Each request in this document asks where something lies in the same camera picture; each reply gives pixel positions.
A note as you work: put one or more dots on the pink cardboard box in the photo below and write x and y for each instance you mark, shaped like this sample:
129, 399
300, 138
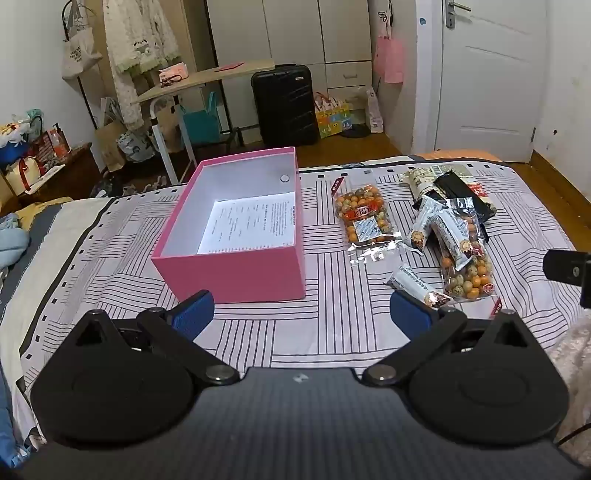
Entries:
231, 277

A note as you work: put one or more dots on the teal shopping bag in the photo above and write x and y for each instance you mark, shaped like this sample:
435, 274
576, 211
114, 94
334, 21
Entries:
201, 122

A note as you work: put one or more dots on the striped bedsheet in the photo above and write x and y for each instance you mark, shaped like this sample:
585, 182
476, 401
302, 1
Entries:
115, 258

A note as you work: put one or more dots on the brown paper bag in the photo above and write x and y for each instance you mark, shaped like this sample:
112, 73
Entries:
110, 145

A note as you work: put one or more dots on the pink hanging bag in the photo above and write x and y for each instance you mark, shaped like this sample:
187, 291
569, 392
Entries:
388, 60

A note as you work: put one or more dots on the red basket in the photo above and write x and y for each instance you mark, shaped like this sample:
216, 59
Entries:
39, 150

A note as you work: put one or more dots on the black round floor base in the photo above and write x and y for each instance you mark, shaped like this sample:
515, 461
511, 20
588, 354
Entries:
359, 131

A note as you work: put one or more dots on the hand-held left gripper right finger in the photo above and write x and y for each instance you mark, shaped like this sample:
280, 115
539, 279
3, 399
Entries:
408, 314

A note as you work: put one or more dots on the printed paper sheet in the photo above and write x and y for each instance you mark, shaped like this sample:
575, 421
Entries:
249, 224

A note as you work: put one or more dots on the canvas tote bag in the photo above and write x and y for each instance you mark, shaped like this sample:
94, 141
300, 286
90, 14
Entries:
78, 57

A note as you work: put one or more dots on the orange drink bottle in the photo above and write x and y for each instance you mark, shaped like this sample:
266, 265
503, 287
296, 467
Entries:
57, 143

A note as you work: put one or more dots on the red booklet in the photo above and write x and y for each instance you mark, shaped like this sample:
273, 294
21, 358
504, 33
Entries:
232, 67

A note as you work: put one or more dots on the black suitcase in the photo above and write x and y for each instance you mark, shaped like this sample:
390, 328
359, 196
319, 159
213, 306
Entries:
284, 106

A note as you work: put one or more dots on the yellow pillow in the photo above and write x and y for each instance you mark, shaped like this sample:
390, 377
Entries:
39, 210

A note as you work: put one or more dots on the dark keyring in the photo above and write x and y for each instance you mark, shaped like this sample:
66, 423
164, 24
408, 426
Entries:
170, 82

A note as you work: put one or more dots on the white door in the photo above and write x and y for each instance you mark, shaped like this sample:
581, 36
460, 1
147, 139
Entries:
489, 87

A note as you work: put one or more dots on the pink tissue pack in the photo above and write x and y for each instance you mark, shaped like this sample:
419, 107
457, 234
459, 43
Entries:
174, 73

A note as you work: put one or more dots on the orange bed cover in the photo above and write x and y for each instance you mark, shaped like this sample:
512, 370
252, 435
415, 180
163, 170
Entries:
461, 156

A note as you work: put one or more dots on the black coat rack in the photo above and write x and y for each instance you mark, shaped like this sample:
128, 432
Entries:
69, 14

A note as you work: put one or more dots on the light blue cloth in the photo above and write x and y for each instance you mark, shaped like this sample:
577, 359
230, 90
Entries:
11, 240

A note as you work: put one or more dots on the cream snack bag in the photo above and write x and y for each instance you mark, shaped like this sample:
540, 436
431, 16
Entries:
425, 177

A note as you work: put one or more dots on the colourful gift box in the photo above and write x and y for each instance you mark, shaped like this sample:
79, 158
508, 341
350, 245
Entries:
332, 120

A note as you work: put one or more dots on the cream fluffy cardigan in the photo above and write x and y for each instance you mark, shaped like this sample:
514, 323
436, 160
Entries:
138, 41

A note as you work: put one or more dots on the beige wardrobe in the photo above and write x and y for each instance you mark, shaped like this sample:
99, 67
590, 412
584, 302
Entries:
295, 32

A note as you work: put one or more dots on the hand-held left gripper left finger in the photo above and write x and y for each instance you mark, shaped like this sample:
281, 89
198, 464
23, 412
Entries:
196, 314

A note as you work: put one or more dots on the dark wooden nightstand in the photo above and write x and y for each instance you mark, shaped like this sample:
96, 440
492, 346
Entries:
69, 177

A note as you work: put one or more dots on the cream bag with red ribbon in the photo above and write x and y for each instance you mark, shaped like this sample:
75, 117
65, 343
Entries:
23, 175

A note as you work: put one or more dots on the clear bag of coated peanuts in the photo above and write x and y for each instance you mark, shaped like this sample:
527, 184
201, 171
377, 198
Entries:
473, 279
364, 207

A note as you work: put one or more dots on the white plastic bag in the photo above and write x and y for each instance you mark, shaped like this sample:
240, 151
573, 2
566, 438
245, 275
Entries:
375, 115

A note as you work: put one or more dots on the white snack bar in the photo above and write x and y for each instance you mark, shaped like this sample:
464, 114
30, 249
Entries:
415, 286
457, 240
422, 226

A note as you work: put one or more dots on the black snack bag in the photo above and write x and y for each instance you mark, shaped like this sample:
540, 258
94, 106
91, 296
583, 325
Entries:
461, 189

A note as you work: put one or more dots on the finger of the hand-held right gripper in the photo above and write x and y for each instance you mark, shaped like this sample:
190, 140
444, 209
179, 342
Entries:
568, 267

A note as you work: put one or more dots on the wooden folding table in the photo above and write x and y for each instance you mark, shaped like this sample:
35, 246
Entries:
203, 81

